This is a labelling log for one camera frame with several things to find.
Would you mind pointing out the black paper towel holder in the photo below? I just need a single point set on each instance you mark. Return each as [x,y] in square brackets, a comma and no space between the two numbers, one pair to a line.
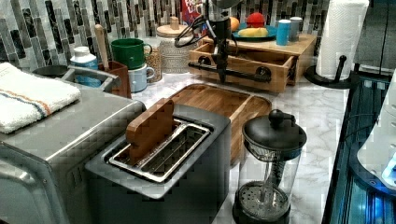
[333,83]

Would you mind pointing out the wooden drawer cabinet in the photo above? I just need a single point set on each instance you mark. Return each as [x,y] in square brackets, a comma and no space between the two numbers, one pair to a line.
[303,49]

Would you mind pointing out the red apple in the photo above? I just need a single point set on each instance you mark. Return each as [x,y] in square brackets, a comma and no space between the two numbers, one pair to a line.
[255,20]

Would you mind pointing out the grey metal toaster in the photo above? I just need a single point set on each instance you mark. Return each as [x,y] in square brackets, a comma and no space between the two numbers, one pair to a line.
[184,180]

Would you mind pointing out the blue salt shaker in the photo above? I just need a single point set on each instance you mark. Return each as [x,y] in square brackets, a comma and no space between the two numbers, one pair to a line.
[282,33]

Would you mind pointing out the glass jar with wooden lid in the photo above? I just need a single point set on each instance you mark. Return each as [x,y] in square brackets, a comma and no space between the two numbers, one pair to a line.
[174,60]

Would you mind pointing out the glass jar of grains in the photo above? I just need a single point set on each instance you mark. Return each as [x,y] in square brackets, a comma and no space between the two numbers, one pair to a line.
[154,60]

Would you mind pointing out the brown wooden toast slice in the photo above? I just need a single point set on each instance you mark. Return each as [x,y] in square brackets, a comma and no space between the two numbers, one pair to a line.
[148,130]

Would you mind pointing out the light wooden drawer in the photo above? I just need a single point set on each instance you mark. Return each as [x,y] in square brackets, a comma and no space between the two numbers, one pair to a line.
[282,66]

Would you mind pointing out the yellow banana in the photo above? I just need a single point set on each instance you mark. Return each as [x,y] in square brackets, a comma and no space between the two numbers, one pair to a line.
[253,32]

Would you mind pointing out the white and blue bottle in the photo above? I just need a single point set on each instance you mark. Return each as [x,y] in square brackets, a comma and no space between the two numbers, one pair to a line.
[83,58]

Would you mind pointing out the teal plate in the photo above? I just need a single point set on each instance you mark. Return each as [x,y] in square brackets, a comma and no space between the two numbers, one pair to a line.
[271,35]

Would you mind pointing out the glass french press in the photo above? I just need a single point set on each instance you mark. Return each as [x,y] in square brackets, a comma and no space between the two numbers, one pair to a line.
[271,150]

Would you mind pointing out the wooden utensil handle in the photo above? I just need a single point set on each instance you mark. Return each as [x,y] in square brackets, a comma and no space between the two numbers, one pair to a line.
[99,32]

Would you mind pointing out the stainless steel toaster oven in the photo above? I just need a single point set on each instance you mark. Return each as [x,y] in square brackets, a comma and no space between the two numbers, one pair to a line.
[43,176]

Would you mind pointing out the green ceramic mug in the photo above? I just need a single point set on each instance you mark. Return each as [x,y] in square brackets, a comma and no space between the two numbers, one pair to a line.
[130,52]

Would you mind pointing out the black metal drawer handle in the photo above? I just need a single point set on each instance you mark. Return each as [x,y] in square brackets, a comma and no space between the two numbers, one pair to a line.
[262,74]

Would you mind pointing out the paper towel roll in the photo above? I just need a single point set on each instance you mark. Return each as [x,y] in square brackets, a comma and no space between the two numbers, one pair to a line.
[341,35]

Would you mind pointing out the red cereal box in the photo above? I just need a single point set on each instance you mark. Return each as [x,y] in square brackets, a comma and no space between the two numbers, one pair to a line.
[191,10]

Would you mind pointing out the dark wooden cutting board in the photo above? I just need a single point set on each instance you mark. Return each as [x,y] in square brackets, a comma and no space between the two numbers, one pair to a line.
[237,106]

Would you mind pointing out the grey pepper shaker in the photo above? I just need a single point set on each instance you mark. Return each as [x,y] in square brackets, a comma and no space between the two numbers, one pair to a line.
[294,28]

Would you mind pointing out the orange fruit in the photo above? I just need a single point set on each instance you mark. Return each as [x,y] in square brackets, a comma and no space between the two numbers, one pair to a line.
[234,24]

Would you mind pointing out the white striped folded towel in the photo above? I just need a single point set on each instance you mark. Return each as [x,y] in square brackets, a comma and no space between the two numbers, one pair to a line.
[25,98]

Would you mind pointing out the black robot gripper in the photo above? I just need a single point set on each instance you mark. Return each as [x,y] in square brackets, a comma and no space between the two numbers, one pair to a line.
[220,32]

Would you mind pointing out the light blue ceramic mug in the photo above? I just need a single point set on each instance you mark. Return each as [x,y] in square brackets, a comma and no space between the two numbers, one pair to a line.
[140,77]

